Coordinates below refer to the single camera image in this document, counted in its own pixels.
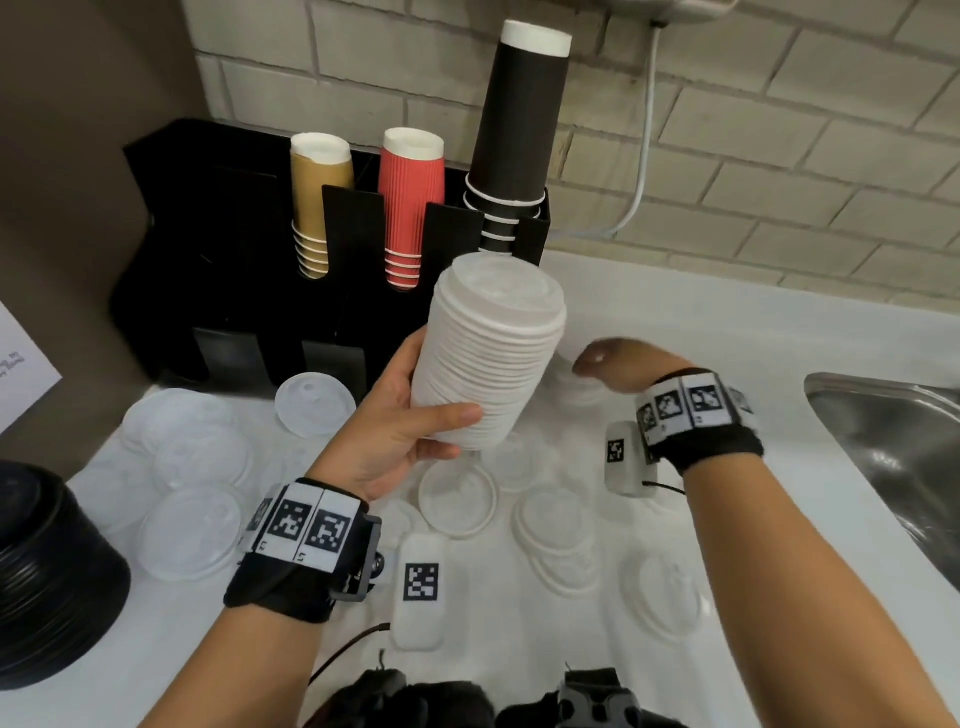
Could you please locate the person's right hand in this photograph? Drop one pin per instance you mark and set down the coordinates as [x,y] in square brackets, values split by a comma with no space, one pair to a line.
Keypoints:
[637,364]

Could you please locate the person's left hand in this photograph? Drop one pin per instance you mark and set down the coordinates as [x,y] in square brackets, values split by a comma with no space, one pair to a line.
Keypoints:
[360,442]

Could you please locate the stack of large white lids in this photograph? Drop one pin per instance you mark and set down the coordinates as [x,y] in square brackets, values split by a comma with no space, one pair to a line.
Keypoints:
[487,337]

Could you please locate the black cup holder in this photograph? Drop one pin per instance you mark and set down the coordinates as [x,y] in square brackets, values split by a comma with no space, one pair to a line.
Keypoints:
[210,247]

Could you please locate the stack of black lids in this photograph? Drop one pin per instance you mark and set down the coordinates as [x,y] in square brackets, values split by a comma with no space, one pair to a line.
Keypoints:
[52,570]

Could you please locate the person's right forearm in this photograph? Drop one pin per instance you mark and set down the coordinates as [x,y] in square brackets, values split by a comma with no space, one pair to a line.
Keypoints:
[787,585]

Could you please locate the person's left forearm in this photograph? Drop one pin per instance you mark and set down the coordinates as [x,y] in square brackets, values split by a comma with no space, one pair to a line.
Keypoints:
[225,675]

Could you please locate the black right wrist marker band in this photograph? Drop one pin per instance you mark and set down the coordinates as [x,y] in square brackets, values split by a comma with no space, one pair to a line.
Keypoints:
[720,446]

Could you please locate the black wrist marker band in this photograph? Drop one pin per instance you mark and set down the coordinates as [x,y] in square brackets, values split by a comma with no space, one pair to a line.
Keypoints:
[720,446]
[270,596]

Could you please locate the black left wrist marker band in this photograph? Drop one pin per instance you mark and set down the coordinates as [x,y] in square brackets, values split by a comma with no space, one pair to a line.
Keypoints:
[270,596]

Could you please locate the stack of red paper cups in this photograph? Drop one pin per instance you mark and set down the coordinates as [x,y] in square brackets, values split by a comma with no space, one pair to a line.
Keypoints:
[409,202]

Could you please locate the stack of gold paper cups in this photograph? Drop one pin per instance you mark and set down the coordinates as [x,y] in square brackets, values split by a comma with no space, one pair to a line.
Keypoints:
[315,195]

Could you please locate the black chest harness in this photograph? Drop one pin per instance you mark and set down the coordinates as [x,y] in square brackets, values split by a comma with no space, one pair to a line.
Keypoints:
[420,709]

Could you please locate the steel sink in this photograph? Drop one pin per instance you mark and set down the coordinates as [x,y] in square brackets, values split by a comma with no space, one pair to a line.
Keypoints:
[900,450]

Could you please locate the stack of black paper cups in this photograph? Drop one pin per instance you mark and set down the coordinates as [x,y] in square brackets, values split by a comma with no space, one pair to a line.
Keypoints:
[517,112]

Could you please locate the microwave safety poster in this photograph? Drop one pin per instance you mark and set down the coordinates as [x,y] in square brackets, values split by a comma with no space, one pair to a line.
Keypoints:
[19,367]

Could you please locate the grey wall-mounted appliance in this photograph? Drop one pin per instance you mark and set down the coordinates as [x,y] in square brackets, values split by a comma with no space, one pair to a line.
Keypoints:
[675,9]

